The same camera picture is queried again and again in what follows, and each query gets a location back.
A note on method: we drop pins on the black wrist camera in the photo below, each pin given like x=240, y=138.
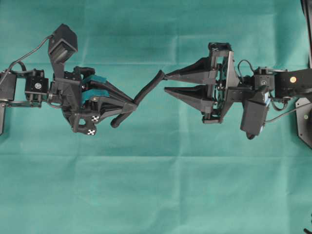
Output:
x=254, y=114
x=62, y=45

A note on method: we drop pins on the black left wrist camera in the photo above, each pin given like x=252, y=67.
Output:
x=62, y=45

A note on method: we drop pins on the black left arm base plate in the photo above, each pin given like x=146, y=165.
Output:
x=2, y=117

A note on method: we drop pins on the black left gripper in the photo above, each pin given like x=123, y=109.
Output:
x=85, y=98

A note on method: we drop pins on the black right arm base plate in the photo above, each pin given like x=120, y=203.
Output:
x=304, y=120

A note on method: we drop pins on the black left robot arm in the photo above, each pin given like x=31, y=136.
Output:
x=30, y=88

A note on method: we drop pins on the green table cloth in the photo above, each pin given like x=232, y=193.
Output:
x=162, y=171

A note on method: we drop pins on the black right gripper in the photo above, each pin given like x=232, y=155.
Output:
x=215, y=74

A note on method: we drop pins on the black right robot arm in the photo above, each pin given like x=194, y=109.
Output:
x=285, y=84

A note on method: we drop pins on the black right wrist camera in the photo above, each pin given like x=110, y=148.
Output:
x=254, y=114

